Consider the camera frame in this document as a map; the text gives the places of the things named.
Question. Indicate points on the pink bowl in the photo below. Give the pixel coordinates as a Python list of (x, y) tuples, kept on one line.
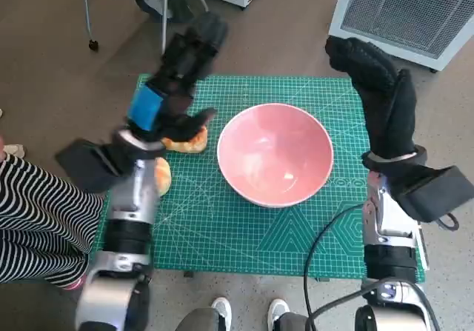
[(266, 153)]

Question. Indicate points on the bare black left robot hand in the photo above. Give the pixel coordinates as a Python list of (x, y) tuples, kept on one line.
[(177, 86)]

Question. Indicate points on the white shoe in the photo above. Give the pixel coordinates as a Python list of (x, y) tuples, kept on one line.
[(222, 307), (277, 309)]

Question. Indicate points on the grey trouser leg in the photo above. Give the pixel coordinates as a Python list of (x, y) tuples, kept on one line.
[(200, 320), (292, 323)]

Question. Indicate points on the pink shoe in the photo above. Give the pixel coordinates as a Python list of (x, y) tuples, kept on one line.
[(77, 282)]

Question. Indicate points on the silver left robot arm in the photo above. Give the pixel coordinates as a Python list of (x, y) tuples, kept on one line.
[(129, 197)]

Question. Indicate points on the round toy bread bun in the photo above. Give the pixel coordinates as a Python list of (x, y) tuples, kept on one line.
[(163, 177)]

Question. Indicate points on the person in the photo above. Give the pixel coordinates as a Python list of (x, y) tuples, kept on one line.
[(37, 216)]

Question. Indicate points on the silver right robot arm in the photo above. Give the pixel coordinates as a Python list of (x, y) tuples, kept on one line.
[(385, 216)]

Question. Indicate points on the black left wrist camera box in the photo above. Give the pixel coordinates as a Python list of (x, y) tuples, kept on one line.
[(89, 164)]

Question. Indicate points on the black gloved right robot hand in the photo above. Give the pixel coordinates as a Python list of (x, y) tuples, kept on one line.
[(389, 116)]

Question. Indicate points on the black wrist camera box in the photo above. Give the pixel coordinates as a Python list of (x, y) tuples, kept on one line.
[(89, 164), (437, 194)]

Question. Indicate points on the oblong striped toy bread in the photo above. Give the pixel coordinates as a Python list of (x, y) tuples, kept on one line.
[(189, 146)]

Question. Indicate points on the black table bracket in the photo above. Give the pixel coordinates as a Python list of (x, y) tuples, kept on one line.
[(190, 274)]

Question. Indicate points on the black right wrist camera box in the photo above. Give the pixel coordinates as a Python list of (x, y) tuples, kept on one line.
[(437, 194)]

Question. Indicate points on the green cutting mat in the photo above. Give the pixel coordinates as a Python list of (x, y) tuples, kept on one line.
[(207, 234)]

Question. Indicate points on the white appliance with mesh grille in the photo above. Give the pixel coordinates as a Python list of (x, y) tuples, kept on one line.
[(407, 12)]

